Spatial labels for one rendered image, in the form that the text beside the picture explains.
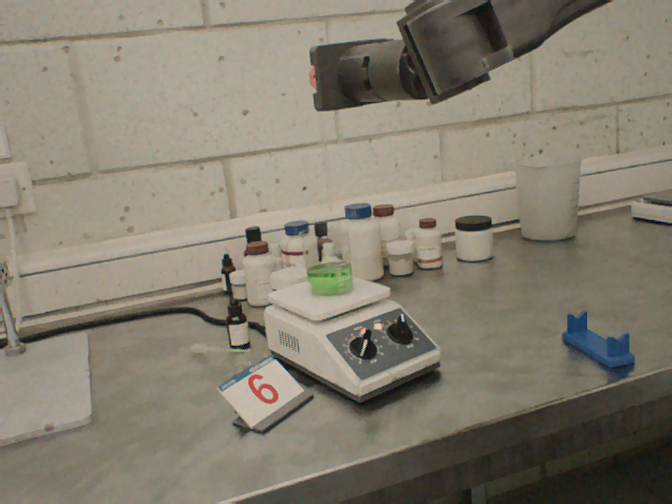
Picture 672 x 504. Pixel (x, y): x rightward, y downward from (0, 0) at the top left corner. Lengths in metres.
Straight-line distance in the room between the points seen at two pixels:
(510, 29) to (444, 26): 0.05
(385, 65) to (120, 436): 0.48
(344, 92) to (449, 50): 0.17
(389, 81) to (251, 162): 0.65
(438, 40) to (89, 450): 0.54
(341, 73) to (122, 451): 0.45
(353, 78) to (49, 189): 0.68
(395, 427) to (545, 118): 0.96
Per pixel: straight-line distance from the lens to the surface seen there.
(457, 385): 0.79
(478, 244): 1.23
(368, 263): 1.15
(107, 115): 1.21
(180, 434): 0.76
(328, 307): 0.80
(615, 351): 0.84
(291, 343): 0.84
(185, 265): 1.21
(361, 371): 0.76
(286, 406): 0.77
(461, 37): 0.58
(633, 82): 1.68
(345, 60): 0.70
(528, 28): 0.59
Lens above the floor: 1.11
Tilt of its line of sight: 15 degrees down
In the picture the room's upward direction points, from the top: 6 degrees counter-clockwise
